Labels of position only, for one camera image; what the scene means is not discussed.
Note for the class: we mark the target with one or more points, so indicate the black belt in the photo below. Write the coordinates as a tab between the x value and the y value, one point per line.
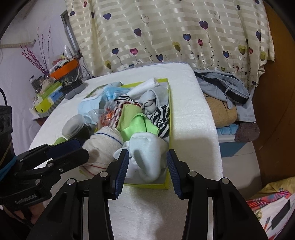
237	95

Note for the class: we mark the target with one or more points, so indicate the black white striped sock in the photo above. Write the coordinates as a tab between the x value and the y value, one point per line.
125	99
161	120

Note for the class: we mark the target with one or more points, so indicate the patterned cardboard box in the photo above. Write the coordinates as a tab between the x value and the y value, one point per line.
46	112

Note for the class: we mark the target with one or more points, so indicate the white textured tablecloth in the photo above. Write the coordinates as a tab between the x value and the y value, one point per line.
196	138

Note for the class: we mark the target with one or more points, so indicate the light blue white sock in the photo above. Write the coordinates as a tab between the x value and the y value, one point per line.
147	152

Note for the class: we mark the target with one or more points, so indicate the black phone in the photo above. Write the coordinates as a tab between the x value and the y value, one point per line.
281	214

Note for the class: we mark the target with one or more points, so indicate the tan cushion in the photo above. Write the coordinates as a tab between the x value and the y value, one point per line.
221	113

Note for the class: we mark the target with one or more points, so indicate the grey sock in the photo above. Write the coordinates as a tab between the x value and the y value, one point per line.
148	99

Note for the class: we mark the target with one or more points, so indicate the heart-printed cream curtain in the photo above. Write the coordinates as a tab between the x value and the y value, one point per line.
172	27

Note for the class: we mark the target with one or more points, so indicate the lime green box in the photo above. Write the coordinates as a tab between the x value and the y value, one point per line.
45	103

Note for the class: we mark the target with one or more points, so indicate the metal window frame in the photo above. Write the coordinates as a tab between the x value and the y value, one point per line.
69	32

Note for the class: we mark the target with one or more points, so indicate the light blue face mask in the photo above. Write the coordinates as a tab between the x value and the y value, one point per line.
87	108

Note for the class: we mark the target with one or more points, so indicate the white box with green rim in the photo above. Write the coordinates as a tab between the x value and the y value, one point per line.
147	185

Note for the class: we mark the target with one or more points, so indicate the brown wooden wardrobe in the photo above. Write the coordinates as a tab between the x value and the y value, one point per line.
276	115

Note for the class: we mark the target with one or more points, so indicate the blue tissue box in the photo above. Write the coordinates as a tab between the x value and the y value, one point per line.
55	97

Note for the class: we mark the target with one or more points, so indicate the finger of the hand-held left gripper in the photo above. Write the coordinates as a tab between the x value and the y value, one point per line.
64	146
73	160

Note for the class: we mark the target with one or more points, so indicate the dark jar with translucent lid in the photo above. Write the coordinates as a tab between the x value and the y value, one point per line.
73	125

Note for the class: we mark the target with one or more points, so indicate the person's left hand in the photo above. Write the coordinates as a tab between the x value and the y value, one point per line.
33	212

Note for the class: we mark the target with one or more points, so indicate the printed blanket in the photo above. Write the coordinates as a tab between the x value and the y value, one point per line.
262	212

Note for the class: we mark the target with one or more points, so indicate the dark red side table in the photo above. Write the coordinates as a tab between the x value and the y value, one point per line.
39	120

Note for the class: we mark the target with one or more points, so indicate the brown knitted cloth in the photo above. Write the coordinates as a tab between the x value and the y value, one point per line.
247	131

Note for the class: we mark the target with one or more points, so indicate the light green cream jar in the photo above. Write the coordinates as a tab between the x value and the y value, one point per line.
60	141

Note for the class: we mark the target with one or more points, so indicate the wet wipes pack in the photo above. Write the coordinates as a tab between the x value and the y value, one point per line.
94	92

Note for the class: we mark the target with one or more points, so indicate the orange tray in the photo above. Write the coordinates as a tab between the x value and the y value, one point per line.
63	70

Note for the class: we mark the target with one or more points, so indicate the cream sock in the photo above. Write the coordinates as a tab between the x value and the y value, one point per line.
101	143

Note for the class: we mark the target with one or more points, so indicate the white ribbed sock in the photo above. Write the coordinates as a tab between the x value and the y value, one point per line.
143	88

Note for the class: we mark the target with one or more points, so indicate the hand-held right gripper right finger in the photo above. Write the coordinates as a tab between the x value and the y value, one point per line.
174	175

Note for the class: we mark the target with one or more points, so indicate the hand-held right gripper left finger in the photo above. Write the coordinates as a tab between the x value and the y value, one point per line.
121	175

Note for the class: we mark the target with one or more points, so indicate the glass jars with dark lids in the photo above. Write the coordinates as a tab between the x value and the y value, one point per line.
36	84

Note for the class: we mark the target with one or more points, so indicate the red clear snack packet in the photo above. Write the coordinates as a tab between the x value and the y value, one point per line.
106	120

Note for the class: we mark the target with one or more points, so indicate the purple decorative twigs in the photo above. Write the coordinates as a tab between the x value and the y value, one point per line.
36	57

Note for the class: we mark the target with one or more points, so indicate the grey clothes pile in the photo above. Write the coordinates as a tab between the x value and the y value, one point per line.
216	87

